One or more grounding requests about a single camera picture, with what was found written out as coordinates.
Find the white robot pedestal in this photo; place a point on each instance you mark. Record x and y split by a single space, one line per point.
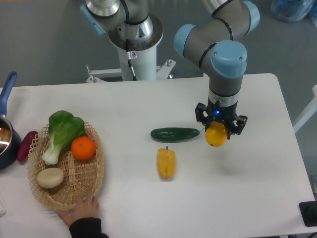
136 45

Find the blue handled saucepan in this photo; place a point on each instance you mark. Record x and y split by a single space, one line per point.
9 139

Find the black sleeved forearm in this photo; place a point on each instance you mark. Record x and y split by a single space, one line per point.
87 228

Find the blue plastic bag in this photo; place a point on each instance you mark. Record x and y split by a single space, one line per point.
294 10

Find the white frame at right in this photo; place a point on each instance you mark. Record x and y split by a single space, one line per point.
306 113

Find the green cucumber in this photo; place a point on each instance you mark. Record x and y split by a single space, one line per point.
174 134

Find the orange fruit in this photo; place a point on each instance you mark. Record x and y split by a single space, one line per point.
83 148

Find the black device at edge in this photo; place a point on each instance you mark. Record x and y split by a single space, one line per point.
309 213

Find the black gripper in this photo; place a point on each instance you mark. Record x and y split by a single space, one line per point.
206 114

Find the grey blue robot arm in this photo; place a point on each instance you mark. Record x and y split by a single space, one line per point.
214 48

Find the yellow bell pepper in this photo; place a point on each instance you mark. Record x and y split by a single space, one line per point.
166 163

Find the person's hand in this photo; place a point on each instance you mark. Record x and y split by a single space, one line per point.
84 208

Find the yellow mango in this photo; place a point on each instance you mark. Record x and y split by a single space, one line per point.
216 134

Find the purple sweet potato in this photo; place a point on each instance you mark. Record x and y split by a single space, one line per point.
24 148

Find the woven wicker basket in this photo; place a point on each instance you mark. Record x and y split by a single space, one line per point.
79 176

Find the green bok choy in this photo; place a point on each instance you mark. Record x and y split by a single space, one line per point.
64 128

